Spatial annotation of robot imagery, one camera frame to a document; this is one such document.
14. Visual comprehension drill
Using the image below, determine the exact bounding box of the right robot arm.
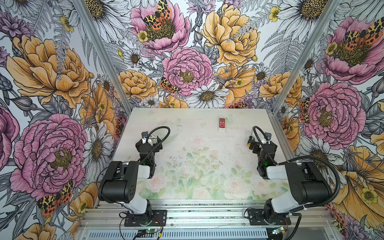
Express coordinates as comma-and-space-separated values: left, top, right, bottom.
248, 137, 334, 225

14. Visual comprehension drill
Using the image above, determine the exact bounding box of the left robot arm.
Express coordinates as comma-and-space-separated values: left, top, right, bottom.
98, 138, 163, 227

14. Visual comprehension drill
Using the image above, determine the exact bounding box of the red white remote control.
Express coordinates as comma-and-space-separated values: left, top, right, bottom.
218, 118, 226, 132

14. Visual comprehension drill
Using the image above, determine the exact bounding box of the left circuit board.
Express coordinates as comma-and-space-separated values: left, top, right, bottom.
138, 229, 160, 235

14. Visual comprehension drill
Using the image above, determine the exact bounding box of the circuit board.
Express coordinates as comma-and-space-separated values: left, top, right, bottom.
271, 227, 285, 235
138, 229, 160, 235

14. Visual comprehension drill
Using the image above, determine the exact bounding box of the right circuit board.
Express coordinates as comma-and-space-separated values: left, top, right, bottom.
271, 227, 285, 235

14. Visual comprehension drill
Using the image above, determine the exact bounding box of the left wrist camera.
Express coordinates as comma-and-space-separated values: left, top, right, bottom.
142, 132, 158, 145

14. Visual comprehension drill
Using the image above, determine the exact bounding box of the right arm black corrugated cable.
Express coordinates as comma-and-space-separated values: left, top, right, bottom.
252, 125, 341, 208

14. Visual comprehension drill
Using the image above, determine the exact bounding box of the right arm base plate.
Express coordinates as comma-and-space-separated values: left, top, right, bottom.
244, 208, 292, 226

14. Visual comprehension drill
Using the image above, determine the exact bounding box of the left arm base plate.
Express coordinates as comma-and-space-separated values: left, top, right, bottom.
124, 210, 168, 227

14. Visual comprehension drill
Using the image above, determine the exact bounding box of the aluminium frame rail front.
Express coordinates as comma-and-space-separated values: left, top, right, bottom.
78, 200, 334, 230

